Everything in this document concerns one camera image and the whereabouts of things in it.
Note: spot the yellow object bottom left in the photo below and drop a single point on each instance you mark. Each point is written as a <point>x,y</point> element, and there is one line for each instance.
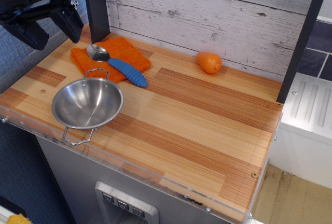
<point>18,219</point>

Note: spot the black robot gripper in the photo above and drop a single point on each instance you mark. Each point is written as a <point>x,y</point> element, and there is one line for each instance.
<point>19,18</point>

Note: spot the dark upright post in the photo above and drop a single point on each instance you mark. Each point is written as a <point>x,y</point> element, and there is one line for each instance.
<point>305,33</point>
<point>98,19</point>

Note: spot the blue handled metal spoon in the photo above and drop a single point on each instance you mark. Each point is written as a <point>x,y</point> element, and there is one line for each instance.
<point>99,54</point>

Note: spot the white toy sink unit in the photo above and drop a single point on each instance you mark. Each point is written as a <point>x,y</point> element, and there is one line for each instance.
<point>302,144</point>

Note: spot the clear acrylic edge guard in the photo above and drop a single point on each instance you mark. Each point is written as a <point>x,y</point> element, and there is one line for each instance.
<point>78,168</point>

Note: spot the grey dispenser button panel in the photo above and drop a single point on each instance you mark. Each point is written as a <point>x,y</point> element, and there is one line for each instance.
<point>120,207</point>

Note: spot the orange plastic toy fruit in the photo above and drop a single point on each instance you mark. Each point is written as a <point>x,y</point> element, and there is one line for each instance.
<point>209,62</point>

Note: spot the orange knitted cloth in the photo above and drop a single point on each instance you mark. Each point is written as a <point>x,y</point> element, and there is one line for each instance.
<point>118,48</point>

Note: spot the dark right upright post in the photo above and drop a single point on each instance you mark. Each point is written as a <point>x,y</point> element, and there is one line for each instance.
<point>305,33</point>

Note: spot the dark left upright post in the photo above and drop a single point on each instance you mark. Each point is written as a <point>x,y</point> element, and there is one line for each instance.
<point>98,19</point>

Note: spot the steel two-handled pan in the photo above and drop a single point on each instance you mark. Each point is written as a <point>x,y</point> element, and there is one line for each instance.
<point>87,103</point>

